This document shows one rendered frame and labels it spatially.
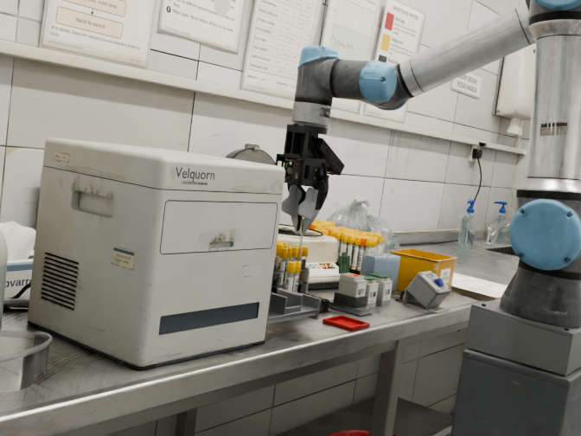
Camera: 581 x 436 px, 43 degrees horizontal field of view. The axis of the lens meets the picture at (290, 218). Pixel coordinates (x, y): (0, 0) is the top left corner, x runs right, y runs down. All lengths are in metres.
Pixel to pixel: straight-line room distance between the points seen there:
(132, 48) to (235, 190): 0.75
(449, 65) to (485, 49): 0.07
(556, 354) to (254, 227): 0.58
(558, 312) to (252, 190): 0.61
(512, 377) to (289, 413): 1.29
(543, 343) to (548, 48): 0.51
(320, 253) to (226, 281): 0.71
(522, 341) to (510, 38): 0.56
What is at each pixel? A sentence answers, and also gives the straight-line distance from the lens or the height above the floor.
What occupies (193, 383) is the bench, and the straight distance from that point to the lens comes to 1.09.
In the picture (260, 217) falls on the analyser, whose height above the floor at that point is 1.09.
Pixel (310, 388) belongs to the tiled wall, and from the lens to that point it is 2.65.
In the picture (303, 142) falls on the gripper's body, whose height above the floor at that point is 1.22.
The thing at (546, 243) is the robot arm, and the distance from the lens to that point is 1.27.
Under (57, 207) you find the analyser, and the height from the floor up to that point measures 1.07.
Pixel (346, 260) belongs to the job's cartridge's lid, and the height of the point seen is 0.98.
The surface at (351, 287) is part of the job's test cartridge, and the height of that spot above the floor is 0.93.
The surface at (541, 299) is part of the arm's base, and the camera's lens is 1.41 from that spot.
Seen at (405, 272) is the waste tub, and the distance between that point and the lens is 1.90.
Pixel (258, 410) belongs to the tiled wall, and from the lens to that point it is 2.44.
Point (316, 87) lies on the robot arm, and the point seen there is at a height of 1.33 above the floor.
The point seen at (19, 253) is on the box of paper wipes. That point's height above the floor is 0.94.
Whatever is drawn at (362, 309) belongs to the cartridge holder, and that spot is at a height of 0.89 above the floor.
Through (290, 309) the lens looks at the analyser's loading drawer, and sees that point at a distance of 1.32.
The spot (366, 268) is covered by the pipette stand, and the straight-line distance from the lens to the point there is 1.78.
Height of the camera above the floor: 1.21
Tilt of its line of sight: 6 degrees down
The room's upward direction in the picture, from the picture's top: 7 degrees clockwise
